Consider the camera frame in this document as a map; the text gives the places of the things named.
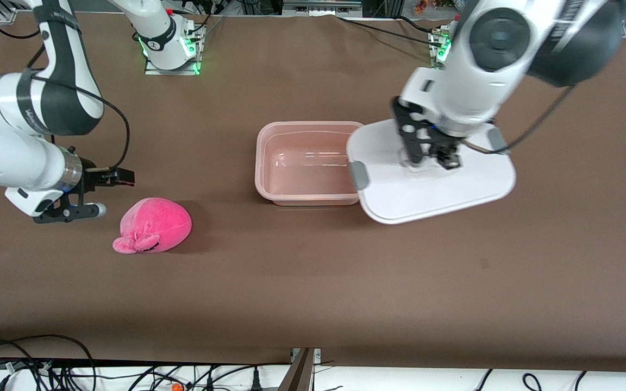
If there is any white box lid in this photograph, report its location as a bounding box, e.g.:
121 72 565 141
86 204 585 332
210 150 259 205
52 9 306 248
346 118 517 225

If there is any grey lid clip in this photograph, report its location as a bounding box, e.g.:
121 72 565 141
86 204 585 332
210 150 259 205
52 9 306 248
349 161 370 191
488 128 510 156

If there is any pink plush toy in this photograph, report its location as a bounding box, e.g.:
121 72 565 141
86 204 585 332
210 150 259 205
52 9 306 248
112 197 193 255

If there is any pink translucent plastic box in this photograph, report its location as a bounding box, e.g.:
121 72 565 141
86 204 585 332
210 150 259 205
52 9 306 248
255 121 365 207

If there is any brown table cover sheet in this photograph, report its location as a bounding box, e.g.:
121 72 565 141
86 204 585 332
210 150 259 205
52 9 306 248
0 12 626 373

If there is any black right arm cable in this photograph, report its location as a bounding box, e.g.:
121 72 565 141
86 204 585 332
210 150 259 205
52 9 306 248
28 46 131 170

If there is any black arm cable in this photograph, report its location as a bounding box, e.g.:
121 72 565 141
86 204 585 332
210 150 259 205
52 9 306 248
28 46 131 170
462 87 574 156

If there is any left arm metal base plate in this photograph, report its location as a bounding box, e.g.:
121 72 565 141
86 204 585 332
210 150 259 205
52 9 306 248
427 30 454 70

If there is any black cable across table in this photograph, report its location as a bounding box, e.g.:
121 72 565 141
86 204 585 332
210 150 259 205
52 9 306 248
339 16 440 47

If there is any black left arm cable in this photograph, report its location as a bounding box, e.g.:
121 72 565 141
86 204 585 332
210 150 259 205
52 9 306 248
462 87 574 156

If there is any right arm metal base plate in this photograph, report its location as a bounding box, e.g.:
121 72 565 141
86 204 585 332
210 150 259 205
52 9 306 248
143 22 206 77

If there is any black looped floor cable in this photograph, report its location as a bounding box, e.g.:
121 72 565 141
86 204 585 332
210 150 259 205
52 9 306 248
0 335 97 391

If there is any grey metal background rail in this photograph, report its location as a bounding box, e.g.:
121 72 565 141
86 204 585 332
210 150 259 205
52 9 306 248
282 0 363 16

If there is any metal frame post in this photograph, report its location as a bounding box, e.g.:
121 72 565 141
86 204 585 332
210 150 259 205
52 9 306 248
277 348 322 391

